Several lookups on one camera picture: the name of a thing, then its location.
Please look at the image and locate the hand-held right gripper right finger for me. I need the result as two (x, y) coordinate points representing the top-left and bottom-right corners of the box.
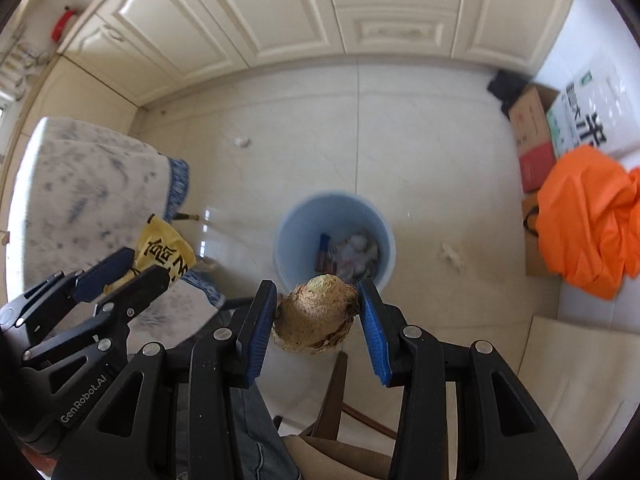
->
(356, 278), (593, 480)

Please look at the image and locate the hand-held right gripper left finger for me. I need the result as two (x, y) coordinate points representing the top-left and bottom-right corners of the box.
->
(52, 280), (278, 480)

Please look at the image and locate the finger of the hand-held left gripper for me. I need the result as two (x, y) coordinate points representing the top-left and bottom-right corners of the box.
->
(0, 247), (137, 332)
(22, 266), (171, 367)

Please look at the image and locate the yellow packet with black print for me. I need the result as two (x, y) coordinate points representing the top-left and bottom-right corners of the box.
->
(104, 213), (199, 294)

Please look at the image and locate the brown vegetable root stump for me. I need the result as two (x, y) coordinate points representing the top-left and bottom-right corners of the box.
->
(272, 273), (361, 354)

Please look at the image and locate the blue plastic bucket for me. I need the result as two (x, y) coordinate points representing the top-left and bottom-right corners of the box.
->
(272, 191), (397, 295)

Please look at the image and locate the wooden chair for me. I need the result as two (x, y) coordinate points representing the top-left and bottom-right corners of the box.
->
(272, 351), (402, 480)

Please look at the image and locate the floral white blue tablecloth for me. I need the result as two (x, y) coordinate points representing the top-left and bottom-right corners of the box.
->
(7, 117), (227, 347)

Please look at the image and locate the person's trousered leg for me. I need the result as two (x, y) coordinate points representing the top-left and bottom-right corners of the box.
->
(175, 385), (302, 480)

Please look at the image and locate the white paper scrap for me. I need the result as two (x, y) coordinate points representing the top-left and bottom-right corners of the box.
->
(439, 242), (466, 274)

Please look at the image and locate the beige flat panel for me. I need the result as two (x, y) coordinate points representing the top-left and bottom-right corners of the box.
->
(516, 314), (640, 467)

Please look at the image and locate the orange plastic bag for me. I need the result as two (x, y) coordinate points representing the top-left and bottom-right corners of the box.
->
(537, 144), (640, 302)

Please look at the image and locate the red plastic container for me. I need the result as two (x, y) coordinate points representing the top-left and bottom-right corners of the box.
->
(51, 7), (77, 44)

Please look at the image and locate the brown cardboard box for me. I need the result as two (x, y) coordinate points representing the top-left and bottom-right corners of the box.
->
(507, 84), (562, 194)

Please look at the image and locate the black cloth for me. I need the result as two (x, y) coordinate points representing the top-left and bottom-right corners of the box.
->
(487, 69), (534, 109)

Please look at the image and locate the cream base kitchen cabinet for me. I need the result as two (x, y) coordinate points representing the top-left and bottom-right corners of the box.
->
(0, 0), (583, 137)

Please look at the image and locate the white printed rice bag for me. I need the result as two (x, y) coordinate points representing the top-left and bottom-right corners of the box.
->
(545, 52), (640, 161)

